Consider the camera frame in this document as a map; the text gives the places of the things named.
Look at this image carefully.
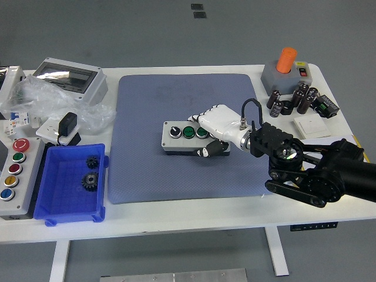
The white wall socket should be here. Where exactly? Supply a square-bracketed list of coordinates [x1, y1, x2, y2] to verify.
[35, 117, 80, 146]

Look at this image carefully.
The blue-grey table mat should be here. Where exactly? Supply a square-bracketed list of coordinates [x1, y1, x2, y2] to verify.
[107, 73, 278, 205]

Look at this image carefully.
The black capacitor with silver stripe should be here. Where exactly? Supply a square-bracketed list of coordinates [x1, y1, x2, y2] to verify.
[270, 101, 283, 118]

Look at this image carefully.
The white grey electrical box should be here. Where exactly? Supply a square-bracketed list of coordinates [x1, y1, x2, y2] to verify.
[0, 66, 27, 112]

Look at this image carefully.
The clear plastic bag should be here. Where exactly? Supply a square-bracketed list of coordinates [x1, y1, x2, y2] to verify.
[0, 73, 118, 136]

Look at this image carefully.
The large black bevel gear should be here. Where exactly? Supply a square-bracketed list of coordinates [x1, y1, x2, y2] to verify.
[80, 172, 100, 192]

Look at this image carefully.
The white blue circuit breaker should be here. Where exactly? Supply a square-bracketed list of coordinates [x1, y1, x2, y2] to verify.
[2, 110, 33, 137]

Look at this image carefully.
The white yellow carton box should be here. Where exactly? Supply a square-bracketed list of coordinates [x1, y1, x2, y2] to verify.
[299, 134, 370, 163]

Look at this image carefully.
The small black bevel gear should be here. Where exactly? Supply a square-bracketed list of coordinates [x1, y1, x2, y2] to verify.
[85, 155, 100, 170]

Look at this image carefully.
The blue plastic bin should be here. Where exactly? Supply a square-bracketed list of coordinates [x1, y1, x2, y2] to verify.
[33, 143, 110, 227]

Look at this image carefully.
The white table leg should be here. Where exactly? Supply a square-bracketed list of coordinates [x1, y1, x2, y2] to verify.
[263, 226, 290, 277]
[49, 240, 71, 282]

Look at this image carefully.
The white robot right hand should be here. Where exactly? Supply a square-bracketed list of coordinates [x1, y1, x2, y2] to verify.
[187, 104, 251, 159]

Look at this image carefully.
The black module with green terminal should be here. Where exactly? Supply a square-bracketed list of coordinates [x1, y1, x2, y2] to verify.
[311, 93, 341, 119]

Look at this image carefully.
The black table control panel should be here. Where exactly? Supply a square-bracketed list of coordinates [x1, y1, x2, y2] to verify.
[290, 222, 338, 232]

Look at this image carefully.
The grey switch box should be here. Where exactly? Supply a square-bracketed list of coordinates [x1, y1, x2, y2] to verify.
[260, 61, 314, 96]

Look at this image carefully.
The grey five-button control box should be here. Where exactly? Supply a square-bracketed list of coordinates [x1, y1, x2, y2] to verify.
[0, 137, 55, 220]

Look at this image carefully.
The orange cylinder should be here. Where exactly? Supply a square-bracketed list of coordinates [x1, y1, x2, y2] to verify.
[276, 48, 298, 74]

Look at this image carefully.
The black power adapter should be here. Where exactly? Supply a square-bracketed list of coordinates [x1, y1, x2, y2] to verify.
[56, 112, 82, 147]

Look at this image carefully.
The grey four-button control box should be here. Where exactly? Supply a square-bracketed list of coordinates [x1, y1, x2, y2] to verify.
[161, 119, 231, 158]

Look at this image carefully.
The grey enclosure with clear lid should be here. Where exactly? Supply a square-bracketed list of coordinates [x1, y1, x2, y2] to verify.
[31, 57, 109, 107]

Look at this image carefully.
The white wall switch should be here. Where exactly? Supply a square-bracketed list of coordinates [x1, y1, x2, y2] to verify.
[293, 113, 332, 139]

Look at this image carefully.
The grey metal plate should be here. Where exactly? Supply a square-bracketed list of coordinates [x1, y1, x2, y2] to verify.
[99, 268, 247, 282]

